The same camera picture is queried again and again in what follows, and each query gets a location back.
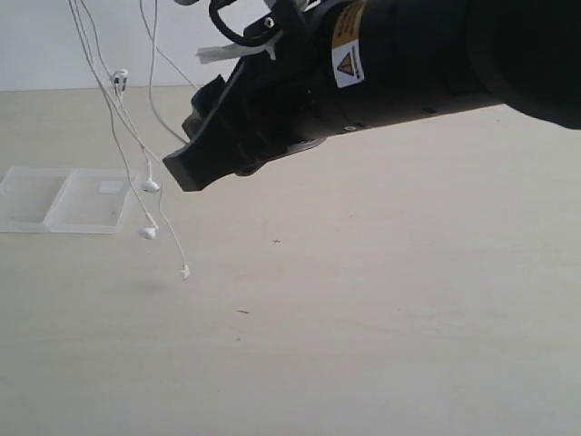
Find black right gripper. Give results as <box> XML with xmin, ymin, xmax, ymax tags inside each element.
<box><xmin>162</xmin><ymin>1</ymin><xmax>363</xmax><ymax>192</ymax></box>

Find white wired earphones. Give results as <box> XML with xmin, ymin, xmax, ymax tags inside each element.
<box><xmin>67</xmin><ymin>0</ymin><xmax>199</xmax><ymax>282</ymax></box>

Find clear plastic storage case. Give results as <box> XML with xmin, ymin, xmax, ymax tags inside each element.
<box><xmin>1</xmin><ymin>167</ymin><xmax>133</xmax><ymax>234</ymax></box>

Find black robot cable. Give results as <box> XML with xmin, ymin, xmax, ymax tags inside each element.
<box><xmin>207</xmin><ymin>0</ymin><xmax>285</xmax><ymax>48</ymax></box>

